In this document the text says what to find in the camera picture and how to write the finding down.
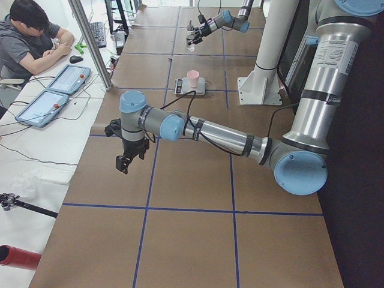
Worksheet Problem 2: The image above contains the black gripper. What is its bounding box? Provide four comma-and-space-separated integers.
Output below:
188, 25, 212, 44
115, 138, 149, 175

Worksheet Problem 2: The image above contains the clear glass sauce bottle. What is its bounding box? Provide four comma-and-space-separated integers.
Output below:
185, 20, 195, 52

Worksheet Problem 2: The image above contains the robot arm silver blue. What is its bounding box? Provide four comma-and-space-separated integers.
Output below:
104, 1, 383, 195
187, 0, 254, 46

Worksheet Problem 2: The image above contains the pink paper cup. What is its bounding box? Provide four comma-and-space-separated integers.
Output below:
187, 70, 200, 88

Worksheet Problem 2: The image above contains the silver digital kitchen scale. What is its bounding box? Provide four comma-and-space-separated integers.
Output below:
173, 76, 207, 96

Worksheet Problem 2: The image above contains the brown paper table cover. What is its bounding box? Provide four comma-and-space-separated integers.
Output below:
31, 7, 343, 287

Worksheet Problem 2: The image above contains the black computer keyboard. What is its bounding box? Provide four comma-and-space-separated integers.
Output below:
89, 22, 107, 48

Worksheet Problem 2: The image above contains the upper blue teach pendant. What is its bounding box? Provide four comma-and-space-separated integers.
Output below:
46, 64, 91, 95

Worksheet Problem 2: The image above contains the blue teach pendant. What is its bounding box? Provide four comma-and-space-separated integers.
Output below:
46, 64, 91, 95
15, 89, 69, 128

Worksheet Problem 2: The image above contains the lower blue teach pendant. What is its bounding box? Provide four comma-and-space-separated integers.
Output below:
15, 89, 69, 128

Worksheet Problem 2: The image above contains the crumpled clear plastic wrap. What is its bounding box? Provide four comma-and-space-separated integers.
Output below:
10, 169, 43, 199

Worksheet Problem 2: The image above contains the black computer mouse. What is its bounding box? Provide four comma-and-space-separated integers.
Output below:
69, 55, 83, 64

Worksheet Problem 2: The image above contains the green plastic toy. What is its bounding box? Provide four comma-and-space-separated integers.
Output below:
74, 42, 87, 55

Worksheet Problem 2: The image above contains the seated person grey shirt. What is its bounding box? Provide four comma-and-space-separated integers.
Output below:
1, 0, 74, 79

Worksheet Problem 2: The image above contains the red cylinder tube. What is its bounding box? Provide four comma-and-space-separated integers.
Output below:
1, 245, 41, 271

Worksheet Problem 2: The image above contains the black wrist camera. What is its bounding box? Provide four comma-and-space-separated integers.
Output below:
104, 118, 122, 138
198, 14, 206, 24

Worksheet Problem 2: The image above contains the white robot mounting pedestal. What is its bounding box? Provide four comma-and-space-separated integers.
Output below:
238, 0, 299, 105

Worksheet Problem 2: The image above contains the aluminium frame post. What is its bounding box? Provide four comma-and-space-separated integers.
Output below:
68, 0, 113, 91

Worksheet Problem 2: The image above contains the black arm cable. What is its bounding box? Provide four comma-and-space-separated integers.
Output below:
143, 89, 301, 157

